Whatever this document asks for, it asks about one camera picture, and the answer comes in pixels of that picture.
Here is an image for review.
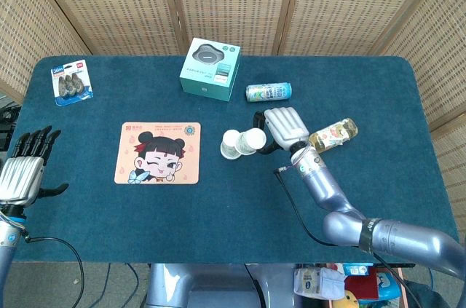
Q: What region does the blue floor cable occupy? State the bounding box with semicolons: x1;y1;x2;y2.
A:
92;263;112;308

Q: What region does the red book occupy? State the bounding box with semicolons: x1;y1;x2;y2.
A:
344;274;380;301

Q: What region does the blue cartoon package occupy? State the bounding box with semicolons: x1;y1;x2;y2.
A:
374;270;402;301

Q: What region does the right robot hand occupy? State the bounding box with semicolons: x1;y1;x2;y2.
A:
253;103;310;155

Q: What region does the black torso cable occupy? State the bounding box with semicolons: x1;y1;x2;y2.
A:
242;263;272;308

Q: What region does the blue blister pack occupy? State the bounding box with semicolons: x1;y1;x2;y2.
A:
50;59;95;107

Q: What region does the small blue box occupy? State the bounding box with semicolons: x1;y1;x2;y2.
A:
341;263;375;277

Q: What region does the yellow plush toy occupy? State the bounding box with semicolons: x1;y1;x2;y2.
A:
341;289;360;308

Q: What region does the white plastic packet bag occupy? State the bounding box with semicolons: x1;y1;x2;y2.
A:
293;266;347;301

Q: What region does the blue felt table cover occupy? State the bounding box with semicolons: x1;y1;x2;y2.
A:
3;55;460;264

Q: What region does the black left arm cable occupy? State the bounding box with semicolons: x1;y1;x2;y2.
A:
21;233;86;308

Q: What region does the black floor cable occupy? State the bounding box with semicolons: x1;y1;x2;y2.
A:
125;263;142;304

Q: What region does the dark equipment beside table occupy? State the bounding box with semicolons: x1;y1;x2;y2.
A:
0;102;22;153

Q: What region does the yellow tea plastic bottle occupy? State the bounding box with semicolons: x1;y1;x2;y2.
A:
307;117;359;154

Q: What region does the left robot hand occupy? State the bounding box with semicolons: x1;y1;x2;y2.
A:
0;125;70;214

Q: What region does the teal product box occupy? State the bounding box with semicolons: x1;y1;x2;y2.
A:
179;37;242;103

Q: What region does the silver robot torso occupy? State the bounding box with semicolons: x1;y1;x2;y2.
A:
145;263;296;308

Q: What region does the light blue drink can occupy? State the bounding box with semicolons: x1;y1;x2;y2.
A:
245;82;293;103

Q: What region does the cartoon girl mouse pad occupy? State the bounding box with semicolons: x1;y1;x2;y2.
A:
114;122;202;185

